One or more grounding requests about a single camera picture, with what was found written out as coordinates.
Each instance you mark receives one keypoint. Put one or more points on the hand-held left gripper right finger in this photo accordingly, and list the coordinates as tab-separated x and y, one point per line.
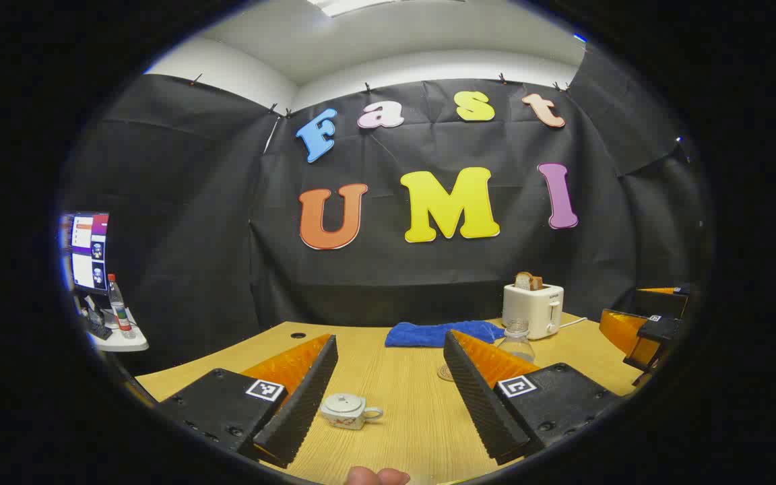
479	404

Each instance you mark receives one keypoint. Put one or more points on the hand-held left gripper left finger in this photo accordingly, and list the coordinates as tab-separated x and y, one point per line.
304	404

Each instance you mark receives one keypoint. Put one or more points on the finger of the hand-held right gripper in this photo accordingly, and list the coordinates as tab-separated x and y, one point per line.
661	302
624	333

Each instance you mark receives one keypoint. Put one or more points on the round wooden coaster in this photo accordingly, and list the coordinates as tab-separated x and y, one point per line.
446	374

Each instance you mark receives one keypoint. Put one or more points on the green-label water bottle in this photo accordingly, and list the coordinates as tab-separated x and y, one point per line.
517	343

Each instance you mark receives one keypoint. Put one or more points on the red-capped clear water bottle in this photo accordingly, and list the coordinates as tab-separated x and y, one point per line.
119	310

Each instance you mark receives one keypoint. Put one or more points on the blue towel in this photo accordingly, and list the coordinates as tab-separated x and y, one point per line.
428	335

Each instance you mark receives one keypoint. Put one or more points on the white toaster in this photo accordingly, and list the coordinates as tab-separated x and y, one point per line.
533	306

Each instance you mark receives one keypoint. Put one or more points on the bread slice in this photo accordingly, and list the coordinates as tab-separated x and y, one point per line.
526	281

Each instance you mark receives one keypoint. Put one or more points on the white side table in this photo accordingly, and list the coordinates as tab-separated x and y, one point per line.
125	342

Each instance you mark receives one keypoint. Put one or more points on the black keyboard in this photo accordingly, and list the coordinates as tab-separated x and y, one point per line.
97	329

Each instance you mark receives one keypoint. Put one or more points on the black backdrop cloth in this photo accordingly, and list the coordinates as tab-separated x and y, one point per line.
192	202

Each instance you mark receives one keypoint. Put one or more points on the computer monitor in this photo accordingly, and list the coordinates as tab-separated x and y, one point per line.
88	252

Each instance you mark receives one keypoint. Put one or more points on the ceiling light panel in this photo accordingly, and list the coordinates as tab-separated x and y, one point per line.
347	5

